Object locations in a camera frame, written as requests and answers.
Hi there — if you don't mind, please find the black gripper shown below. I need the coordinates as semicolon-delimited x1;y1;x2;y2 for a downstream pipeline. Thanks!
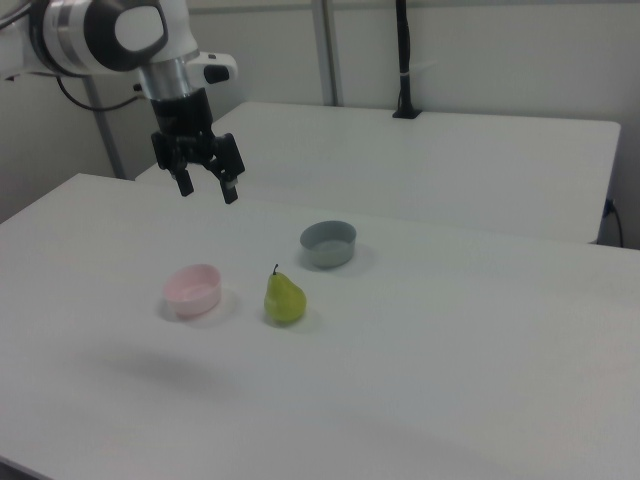
149;87;247;205

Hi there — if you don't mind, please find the green pear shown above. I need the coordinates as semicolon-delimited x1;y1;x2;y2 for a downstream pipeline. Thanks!
263;263;307;326

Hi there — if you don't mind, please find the pink plastic bowl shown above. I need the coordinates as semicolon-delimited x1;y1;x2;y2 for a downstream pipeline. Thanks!
162;263;223;320

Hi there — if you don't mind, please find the grey plastic bowl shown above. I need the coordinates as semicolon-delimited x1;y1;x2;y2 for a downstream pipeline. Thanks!
299;220;358;270

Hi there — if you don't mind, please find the grey metal partition post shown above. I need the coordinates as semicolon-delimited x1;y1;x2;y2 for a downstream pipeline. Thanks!
312;0;347;107
82;74;126;180

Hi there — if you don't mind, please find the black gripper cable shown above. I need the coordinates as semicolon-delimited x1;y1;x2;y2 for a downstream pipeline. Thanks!
55;74;151;112

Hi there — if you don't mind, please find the black camera stand pole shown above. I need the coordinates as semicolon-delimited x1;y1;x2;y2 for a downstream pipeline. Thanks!
391;0;424;120

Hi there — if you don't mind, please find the black power cable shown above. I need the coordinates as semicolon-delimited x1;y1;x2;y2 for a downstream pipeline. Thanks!
603;198;624;247

